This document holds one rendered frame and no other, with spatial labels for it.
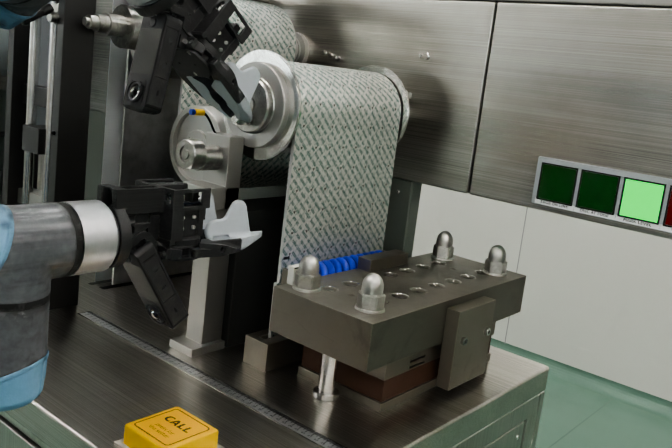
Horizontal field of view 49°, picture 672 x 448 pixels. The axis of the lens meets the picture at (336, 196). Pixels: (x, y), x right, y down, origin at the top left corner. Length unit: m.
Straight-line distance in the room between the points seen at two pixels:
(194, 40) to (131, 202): 0.21
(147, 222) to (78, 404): 0.23
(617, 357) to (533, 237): 0.67
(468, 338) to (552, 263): 2.69
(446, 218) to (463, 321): 2.96
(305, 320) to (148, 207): 0.25
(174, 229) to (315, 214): 0.28
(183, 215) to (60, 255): 0.15
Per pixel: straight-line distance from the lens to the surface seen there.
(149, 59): 0.86
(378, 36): 1.28
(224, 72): 0.89
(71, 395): 0.94
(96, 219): 0.76
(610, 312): 3.63
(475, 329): 1.03
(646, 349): 3.61
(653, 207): 1.06
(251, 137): 0.99
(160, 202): 0.82
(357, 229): 1.11
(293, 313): 0.92
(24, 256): 0.72
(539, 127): 1.12
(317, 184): 1.02
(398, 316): 0.89
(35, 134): 1.20
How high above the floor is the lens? 1.31
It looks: 10 degrees down
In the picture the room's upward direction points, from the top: 7 degrees clockwise
